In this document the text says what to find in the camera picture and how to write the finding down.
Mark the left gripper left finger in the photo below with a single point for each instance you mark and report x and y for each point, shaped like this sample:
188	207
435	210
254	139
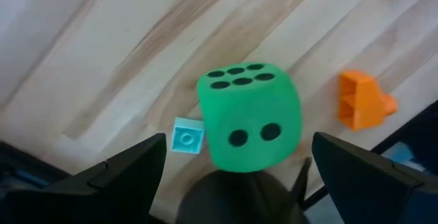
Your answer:
130	183

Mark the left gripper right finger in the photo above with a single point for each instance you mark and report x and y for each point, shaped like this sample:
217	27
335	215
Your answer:
362	183

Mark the green foam dice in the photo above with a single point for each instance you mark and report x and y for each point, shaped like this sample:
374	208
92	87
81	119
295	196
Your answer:
250	114

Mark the pale teal small brick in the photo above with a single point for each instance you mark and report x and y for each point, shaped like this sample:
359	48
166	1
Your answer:
187	136

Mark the orange brick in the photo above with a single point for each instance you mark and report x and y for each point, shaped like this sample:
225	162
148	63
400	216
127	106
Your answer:
362	100

